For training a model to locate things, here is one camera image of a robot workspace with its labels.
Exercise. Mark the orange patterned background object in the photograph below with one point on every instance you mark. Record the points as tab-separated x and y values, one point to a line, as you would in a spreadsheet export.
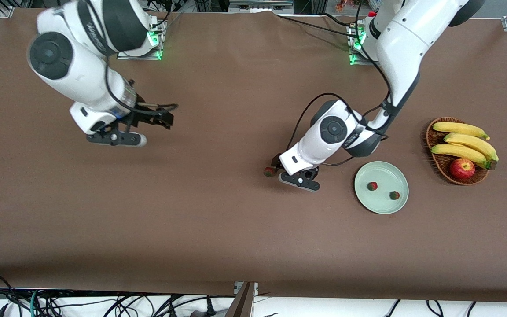
346	4

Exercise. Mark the brown woven wicker basket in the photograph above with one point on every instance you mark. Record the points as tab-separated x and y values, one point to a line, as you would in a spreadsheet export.
442	169

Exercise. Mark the small red strawberry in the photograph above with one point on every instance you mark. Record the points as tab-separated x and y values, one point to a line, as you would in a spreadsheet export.
270	171
372	186
394	195

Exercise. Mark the pale green round plate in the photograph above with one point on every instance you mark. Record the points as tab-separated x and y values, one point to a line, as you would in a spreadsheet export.
381	202

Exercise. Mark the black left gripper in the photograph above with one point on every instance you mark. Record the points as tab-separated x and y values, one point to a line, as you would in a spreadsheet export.
276	159

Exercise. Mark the yellow banana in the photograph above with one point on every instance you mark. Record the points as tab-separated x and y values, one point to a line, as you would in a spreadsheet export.
469	141
460	129
456	151

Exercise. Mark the red apple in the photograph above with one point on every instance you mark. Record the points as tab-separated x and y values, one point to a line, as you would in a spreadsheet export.
462	169

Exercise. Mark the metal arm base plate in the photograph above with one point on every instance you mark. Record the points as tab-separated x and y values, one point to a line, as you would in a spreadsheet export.
368	63
148	56

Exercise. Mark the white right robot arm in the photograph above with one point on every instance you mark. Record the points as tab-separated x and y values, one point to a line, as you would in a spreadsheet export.
73	66

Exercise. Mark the brown table cloth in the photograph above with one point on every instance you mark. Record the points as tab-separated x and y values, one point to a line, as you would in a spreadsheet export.
236	220

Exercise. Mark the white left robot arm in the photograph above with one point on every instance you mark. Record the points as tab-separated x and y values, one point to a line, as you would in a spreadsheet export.
403	44

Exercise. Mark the brown wooden post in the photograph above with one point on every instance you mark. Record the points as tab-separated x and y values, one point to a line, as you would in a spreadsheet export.
242	304

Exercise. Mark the black power plug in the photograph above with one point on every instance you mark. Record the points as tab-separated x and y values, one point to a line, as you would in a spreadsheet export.
210	310

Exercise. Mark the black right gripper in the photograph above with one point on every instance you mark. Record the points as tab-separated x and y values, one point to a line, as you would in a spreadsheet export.
144	115

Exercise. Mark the grey background device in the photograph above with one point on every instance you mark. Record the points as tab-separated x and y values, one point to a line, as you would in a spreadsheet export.
258	5

